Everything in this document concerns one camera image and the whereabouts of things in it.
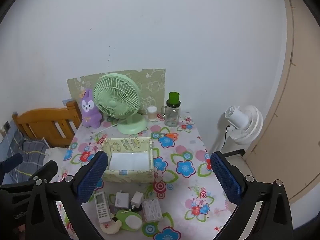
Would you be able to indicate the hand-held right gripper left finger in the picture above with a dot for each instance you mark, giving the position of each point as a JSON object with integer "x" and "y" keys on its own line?
{"x": 92, "y": 177}

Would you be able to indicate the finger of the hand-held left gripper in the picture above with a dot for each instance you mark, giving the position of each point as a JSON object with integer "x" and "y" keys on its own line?
{"x": 11, "y": 161}
{"x": 47, "y": 169}

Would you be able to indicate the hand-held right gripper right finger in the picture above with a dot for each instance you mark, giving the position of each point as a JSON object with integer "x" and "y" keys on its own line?
{"x": 225, "y": 177}

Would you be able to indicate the white remote control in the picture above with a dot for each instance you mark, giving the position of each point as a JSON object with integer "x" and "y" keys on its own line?
{"x": 102, "y": 207}

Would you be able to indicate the large white charger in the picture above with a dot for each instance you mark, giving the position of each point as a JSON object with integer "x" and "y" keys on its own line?
{"x": 122, "y": 200}

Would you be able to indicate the cartoon fabric storage box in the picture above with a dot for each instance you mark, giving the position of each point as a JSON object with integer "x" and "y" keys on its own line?
{"x": 128, "y": 162}

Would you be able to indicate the green case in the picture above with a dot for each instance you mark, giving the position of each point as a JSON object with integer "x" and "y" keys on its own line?
{"x": 121, "y": 216}

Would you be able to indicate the small white charger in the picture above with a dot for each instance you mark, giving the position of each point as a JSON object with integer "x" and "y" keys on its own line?
{"x": 137, "y": 198}

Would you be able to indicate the black key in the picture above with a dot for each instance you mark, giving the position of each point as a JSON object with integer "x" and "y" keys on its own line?
{"x": 137, "y": 208}

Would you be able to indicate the clear plastic box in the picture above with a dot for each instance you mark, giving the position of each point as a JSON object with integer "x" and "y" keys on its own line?
{"x": 152, "y": 210}

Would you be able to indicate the plaid blanket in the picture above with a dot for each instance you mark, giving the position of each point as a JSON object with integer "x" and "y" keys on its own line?
{"x": 25, "y": 152}

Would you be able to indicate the small black object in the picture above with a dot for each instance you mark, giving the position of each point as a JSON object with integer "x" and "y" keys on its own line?
{"x": 235, "y": 153}

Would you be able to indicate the beige pink small object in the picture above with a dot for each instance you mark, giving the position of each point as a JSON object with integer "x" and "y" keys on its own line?
{"x": 110, "y": 227}

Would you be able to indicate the white standing fan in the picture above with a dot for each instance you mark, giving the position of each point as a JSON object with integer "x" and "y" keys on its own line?
{"x": 243, "y": 125}

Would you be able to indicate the purple plush toy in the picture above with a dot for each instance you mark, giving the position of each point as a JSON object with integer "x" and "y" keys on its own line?
{"x": 90, "y": 112}

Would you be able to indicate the green desk fan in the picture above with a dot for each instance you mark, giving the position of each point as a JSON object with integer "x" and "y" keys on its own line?
{"x": 116, "y": 102}

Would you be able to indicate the glass jar mug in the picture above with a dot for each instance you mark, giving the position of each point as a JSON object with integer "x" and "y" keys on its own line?
{"x": 172, "y": 116}

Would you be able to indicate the cotton swab jar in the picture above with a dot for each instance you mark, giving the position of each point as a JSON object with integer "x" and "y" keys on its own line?
{"x": 151, "y": 113}

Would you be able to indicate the beige door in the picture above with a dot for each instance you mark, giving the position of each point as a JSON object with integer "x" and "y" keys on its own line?
{"x": 295, "y": 117}

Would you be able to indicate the green plastic cup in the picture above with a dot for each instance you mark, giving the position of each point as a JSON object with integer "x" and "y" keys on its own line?
{"x": 174, "y": 98}

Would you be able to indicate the wall socket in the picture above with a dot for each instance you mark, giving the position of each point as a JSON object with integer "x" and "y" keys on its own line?
{"x": 7, "y": 126}

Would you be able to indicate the beige cartoon wall poster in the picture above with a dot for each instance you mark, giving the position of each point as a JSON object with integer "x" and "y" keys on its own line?
{"x": 152, "y": 85}

